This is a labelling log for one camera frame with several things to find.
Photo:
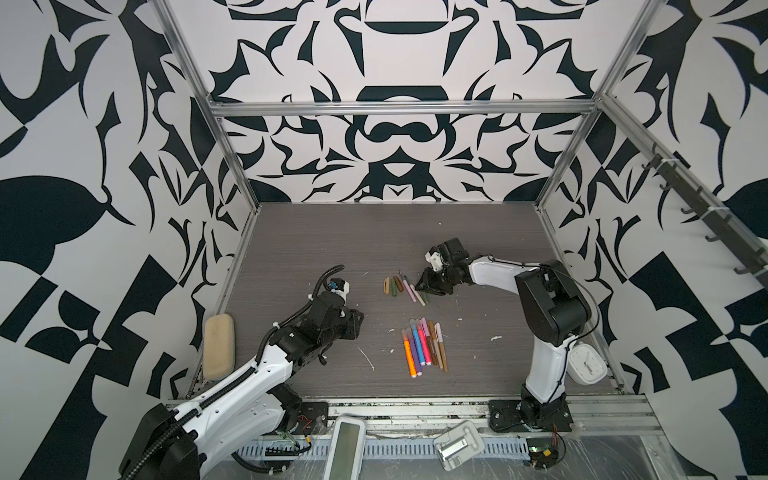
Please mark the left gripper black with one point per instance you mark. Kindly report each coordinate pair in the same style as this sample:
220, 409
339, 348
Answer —
352, 322

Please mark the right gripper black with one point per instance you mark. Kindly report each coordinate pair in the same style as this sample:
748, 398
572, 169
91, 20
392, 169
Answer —
428, 284

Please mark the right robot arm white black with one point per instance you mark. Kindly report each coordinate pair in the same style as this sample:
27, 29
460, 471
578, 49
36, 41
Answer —
554, 306

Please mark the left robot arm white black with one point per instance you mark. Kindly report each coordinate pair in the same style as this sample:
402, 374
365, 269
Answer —
190, 439

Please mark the orange highlighter pen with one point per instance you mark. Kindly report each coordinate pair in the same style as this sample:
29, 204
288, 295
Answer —
409, 356

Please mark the purple highlighter pen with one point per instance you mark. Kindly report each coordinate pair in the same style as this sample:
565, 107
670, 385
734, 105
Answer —
413, 353

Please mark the beige sponge block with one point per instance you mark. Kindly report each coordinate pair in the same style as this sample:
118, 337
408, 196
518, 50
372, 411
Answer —
218, 347

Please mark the white handheld tablet device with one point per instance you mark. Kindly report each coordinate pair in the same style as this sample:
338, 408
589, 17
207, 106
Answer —
346, 450

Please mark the white round timer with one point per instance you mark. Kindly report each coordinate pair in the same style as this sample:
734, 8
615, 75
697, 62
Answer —
585, 365

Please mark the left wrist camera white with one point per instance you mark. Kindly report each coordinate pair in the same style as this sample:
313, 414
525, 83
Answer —
339, 287

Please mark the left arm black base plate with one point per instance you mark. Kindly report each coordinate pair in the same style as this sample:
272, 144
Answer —
307, 418

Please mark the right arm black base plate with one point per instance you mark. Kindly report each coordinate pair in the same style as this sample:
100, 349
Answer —
529, 415

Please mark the grey metal bracket box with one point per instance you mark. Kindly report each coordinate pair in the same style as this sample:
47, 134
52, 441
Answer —
458, 445

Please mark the aluminium frame front rail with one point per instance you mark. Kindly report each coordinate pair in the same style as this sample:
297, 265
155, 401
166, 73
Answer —
593, 415

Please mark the aluminium frame back beam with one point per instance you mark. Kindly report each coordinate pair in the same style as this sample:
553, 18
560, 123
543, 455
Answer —
400, 107

